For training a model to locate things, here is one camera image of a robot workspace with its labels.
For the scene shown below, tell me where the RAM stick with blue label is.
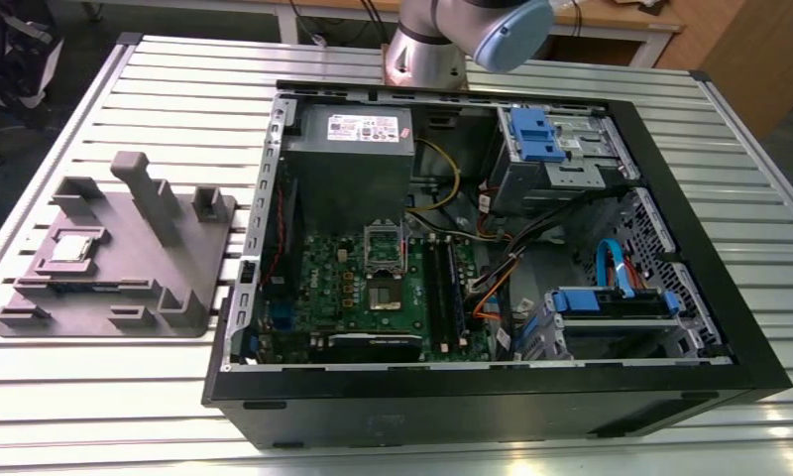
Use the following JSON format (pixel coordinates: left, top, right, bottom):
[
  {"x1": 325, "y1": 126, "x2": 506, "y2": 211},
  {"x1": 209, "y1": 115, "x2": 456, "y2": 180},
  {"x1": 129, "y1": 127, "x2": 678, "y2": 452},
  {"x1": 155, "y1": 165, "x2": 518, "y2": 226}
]
[{"x1": 44, "y1": 281, "x2": 125, "y2": 295}]

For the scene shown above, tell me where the blue drive bay latch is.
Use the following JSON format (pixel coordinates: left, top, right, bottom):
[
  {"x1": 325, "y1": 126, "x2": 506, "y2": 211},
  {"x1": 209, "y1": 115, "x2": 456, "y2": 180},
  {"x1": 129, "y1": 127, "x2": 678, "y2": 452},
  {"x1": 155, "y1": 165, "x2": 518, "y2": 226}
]
[{"x1": 510, "y1": 106, "x2": 568, "y2": 164}]

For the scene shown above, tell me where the blue board connector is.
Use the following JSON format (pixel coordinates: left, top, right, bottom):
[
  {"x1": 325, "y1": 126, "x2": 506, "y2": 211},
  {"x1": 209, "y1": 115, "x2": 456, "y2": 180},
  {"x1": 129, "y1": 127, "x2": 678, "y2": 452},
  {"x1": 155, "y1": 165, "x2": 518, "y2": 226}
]
[{"x1": 268, "y1": 302, "x2": 297, "y2": 332}]

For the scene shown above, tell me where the yellow power wire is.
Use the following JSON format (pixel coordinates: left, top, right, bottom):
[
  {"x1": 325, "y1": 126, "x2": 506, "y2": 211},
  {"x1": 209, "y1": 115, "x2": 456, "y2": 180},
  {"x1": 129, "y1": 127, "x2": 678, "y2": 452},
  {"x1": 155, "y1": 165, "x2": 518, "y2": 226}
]
[{"x1": 407, "y1": 138, "x2": 464, "y2": 214}]

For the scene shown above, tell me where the silver CPU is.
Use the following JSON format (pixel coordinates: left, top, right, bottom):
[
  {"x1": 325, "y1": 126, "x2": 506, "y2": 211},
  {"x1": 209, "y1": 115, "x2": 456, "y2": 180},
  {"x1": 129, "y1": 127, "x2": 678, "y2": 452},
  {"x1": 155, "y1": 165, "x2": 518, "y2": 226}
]
[{"x1": 51, "y1": 235, "x2": 99, "y2": 263}]

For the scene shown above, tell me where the black RAM slot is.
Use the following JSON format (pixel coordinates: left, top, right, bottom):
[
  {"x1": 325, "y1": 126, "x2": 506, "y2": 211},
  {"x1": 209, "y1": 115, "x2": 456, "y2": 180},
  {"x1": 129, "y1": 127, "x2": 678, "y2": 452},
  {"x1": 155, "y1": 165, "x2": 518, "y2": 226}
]
[
  {"x1": 437, "y1": 236, "x2": 462, "y2": 352},
  {"x1": 431, "y1": 236, "x2": 454, "y2": 352},
  {"x1": 424, "y1": 236, "x2": 446, "y2": 352}
]

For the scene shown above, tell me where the orange wire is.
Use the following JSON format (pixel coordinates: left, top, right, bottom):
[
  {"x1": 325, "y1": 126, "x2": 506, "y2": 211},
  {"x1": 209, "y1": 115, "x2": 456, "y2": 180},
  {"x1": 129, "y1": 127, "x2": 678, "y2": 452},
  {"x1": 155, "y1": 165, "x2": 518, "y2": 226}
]
[{"x1": 471, "y1": 290, "x2": 506, "y2": 324}]

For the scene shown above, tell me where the blue SATA wire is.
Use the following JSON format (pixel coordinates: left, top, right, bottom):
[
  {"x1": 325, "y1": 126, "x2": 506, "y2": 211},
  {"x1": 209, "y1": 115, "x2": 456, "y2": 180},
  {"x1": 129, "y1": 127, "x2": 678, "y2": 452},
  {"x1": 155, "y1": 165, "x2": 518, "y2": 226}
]
[{"x1": 594, "y1": 237, "x2": 640, "y2": 301}]

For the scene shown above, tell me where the wooden cabinet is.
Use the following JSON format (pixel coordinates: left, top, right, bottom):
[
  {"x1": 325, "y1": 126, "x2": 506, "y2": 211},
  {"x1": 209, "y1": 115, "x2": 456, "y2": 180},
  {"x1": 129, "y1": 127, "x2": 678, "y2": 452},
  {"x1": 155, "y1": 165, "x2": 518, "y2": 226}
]
[{"x1": 654, "y1": 0, "x2": 793, "y2": 140}]

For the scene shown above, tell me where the green motherboard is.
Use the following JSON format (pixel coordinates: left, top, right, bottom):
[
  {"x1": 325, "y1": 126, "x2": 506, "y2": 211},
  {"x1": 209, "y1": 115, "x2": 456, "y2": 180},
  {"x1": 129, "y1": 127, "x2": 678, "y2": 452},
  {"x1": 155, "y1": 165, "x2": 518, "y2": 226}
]
[{"x1": 255, "y1": 232, "x2": 499, "y2": 366}]

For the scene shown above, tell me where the metal socket cover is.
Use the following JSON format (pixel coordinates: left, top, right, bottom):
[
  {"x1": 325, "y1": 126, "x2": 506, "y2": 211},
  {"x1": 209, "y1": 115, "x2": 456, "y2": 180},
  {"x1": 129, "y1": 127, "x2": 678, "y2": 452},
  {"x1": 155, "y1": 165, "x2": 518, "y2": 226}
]
[{"x1": 363, "y1": 224, "x2": 409, "y2": 275}]

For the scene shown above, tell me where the grey power supply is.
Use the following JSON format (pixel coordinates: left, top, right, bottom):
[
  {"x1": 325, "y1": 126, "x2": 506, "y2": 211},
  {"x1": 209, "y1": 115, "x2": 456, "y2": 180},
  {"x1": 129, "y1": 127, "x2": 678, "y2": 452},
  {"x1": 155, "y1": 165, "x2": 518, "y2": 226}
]
[{"x1": 281, "y1": 103, "x2": 416, "y2": 222}]

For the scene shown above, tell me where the black PC case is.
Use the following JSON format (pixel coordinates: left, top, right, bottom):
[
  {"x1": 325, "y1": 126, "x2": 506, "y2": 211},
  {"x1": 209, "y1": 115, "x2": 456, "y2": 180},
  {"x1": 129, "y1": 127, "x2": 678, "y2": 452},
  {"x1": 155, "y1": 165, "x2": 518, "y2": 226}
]
[{"x1": 201, "y1": 78, "x2": 793, "y2": 450}]

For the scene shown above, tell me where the black cable bundle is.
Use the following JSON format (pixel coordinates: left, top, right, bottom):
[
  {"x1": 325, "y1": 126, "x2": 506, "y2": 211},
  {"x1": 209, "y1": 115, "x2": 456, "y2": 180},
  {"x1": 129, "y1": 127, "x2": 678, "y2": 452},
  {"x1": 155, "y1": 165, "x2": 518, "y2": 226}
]
[{"x1": 472, "y1": 190, "x2": 636, "y2": 294}]

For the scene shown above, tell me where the CPU socket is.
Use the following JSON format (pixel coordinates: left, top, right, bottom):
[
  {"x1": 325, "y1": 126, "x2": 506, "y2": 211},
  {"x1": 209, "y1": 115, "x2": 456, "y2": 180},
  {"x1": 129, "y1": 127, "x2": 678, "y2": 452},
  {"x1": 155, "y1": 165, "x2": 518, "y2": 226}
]
[{"x1": 368, "y1": 281, "x2": 409, "y2": 313}]

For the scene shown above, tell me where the wooden desk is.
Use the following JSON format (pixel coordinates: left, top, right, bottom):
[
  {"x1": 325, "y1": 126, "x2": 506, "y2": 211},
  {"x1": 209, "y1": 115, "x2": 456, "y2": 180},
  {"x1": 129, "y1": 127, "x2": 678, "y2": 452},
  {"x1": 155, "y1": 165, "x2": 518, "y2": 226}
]
[{"x1": 548, "y1": 0, "x2": 690, "y2": 68}]

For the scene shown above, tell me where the metal disk bay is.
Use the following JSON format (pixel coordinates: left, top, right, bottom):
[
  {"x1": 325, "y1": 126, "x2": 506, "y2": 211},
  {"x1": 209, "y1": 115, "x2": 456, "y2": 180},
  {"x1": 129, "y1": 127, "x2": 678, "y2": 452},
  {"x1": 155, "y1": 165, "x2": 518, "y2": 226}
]
[{"x1": 512, "y1": 290, "x2": 732, "y2": 366}]

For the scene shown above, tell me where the blue disk carrier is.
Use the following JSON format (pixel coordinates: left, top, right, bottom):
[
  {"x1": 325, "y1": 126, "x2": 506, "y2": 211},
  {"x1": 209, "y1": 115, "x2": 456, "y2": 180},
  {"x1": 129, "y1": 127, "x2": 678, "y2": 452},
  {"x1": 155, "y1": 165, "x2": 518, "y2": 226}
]
[{"x1": 551, "y1": 287, "x2": 682, "y2": 321}]

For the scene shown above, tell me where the grey parts rack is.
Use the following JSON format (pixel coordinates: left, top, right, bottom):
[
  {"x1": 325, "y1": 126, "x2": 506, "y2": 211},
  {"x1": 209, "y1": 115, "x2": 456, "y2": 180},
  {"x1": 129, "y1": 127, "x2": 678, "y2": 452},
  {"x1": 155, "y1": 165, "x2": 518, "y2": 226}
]
[{"x1": 0, "y1": 151, "x2": 239, "y2": 339}]

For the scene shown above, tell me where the metal drive cage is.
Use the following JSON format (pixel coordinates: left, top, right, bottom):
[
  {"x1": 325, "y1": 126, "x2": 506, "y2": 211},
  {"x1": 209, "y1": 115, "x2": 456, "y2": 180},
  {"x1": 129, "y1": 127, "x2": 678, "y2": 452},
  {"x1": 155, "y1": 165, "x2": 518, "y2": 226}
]
[{"x1": 491, "y1": 103, "x2": 642, "y2": 212}]

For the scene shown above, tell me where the red black twisted wire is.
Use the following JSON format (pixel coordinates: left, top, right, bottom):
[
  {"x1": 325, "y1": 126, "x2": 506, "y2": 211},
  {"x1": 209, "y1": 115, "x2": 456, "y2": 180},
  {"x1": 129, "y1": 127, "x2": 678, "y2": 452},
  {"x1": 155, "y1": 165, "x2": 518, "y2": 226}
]
[{"x1": 265, "y1": 185, "x2": 287, "y2": 280}]

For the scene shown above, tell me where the black graphics card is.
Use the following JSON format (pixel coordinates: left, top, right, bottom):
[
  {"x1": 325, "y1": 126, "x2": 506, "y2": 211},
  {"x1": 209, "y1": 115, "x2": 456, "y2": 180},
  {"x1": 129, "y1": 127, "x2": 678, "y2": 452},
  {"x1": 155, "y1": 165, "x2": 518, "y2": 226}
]
[{"x1": 325, "y1": 330, "x2": 425, "y2": 363}]

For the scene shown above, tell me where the wire locking lever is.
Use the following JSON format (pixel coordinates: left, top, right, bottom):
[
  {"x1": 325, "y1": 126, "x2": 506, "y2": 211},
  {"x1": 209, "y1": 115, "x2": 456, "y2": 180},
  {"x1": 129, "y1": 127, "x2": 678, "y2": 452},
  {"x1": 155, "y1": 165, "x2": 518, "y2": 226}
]
[{"x1": 399, "y1": 220, "x2": 412, "y2": 279}]

